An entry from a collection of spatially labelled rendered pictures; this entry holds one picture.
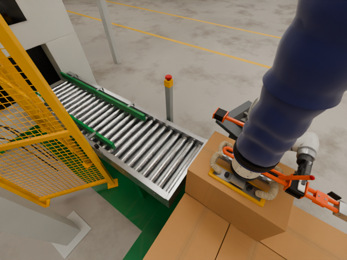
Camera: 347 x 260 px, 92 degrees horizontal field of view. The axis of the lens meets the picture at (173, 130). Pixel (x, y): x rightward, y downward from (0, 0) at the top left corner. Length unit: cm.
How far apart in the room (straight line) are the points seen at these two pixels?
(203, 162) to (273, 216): 47
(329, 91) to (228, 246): 115
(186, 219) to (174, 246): 19
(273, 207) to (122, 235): 144
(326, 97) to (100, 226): 202
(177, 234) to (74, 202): 132
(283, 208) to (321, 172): 170
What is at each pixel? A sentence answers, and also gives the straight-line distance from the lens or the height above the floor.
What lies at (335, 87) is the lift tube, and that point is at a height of 168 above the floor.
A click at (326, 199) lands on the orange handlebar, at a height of 110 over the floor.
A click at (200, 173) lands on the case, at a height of 95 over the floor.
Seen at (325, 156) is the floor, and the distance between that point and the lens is 303.
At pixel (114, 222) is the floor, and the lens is 208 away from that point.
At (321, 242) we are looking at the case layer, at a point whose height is 54.
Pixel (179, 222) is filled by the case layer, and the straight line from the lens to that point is 142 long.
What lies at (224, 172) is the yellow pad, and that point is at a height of 98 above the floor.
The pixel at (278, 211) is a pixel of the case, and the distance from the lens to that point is 116.
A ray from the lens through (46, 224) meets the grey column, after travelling 174.
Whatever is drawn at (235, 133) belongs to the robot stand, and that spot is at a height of 75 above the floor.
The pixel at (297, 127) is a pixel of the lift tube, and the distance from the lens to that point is 73.
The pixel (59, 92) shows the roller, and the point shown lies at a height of 53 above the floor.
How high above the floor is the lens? 194
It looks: 50 degrees down
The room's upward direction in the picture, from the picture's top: 1 degrees counter-clockwise
